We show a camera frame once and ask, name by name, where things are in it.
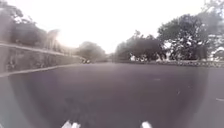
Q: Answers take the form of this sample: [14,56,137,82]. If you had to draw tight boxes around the robot's own part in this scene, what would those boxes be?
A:
[61,120,82,128]
[141,121,153,128]

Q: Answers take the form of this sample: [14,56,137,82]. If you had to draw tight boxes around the row of trees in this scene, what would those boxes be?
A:
[0,0,108,63]
[113,0,224,63]

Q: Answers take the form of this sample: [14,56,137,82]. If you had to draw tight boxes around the vehicle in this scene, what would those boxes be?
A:
[82,58,92,65]

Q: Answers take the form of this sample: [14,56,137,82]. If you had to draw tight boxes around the grey asphalt road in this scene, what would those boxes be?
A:
[0,62,224,128]

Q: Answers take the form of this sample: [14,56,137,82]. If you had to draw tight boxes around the pale kerb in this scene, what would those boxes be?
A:
[0,63,84,78]

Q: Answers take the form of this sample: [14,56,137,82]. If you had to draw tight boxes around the long low wall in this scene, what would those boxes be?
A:
[0,41,84,74]

